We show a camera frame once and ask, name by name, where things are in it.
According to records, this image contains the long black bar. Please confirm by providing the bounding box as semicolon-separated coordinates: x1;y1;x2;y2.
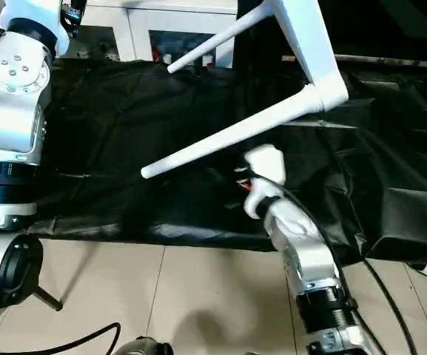
336;53;427;70

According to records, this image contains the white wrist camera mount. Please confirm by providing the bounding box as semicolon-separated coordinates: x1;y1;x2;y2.
242;144;288;220
0;0;70;57

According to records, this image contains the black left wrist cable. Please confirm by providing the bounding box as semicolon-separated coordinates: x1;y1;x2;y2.
0;320;122;355

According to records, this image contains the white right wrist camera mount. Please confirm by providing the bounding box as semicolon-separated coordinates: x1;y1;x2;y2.
242;144;288;220

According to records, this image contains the black mat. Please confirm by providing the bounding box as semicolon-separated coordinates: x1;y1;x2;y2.
23;54;427;268

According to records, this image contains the black work table leg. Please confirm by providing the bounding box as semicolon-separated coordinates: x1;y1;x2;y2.
36;285;65;313

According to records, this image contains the white cabinet with glass doors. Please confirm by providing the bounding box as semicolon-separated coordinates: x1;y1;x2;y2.
82;0;239;70

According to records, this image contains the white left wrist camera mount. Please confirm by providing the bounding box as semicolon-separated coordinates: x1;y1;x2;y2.
0;0;70;57

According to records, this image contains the white plastic table leg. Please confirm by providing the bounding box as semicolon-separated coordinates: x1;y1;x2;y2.
139;82;328;182
165;4;278;75

